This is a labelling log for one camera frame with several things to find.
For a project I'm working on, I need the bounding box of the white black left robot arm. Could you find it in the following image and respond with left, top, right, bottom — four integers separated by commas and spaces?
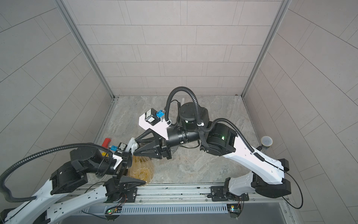
1, 143, 146, 224

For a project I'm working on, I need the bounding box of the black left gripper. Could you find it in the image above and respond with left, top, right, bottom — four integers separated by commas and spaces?
86, 147, 152, 192

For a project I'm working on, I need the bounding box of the black corrugated left cable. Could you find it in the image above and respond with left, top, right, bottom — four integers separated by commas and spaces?
0, 142, 114, 203

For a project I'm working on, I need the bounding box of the black corrugated cable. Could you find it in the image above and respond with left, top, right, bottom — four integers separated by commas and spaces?
0, 142, 114, 203
164, 86, 266, 162

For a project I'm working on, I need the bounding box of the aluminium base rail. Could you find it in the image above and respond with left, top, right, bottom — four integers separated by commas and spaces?
72, 183, 291, 219

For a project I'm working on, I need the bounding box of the aluminium corner frame post right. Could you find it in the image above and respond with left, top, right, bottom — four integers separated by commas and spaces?
241, 0, 291, 99

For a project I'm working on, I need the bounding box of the red spray nozzle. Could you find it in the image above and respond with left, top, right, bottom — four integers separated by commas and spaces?
102, 138, 112, 148

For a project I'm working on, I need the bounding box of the black spray nozzle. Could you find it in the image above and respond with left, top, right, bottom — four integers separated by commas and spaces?
125, 138, 139, 155

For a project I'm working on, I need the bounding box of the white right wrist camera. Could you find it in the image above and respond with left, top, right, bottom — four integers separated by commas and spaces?
139, 108, 169, 140

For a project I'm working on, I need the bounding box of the aluminium corner frame post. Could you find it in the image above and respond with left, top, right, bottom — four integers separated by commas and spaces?
241, 0, 291, 99
54, 0, 115, 100

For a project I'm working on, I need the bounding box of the black corrugated right cable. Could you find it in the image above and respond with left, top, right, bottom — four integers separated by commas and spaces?
164, 86, 266, 162

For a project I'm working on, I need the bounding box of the aluminium corner frame post left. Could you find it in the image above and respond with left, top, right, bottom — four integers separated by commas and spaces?
54, 0, 115, 100

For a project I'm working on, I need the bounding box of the orange translucent spray bottle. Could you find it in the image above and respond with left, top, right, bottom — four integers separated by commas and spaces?
128, 156, 154, 184

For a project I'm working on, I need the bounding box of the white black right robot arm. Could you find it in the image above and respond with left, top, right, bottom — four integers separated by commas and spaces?
134, 102, 291, 198

